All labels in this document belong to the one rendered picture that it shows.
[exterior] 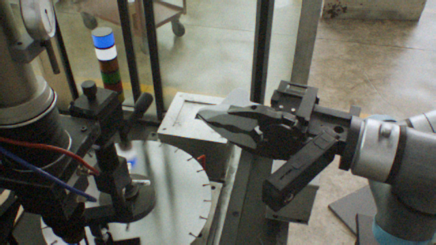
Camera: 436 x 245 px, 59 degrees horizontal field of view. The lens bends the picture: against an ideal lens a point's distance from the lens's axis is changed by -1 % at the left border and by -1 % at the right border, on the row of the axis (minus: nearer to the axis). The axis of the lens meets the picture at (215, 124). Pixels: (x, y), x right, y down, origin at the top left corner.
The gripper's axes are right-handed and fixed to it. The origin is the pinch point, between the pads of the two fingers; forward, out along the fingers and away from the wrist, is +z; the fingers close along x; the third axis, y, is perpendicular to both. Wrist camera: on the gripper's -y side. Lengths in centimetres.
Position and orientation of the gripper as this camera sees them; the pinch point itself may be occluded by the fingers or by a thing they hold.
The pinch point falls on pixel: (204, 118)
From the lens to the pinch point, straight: 53.6
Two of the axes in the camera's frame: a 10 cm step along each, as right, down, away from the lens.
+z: -9.3, -2.5, 2.8
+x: -0.6, -6.4, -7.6
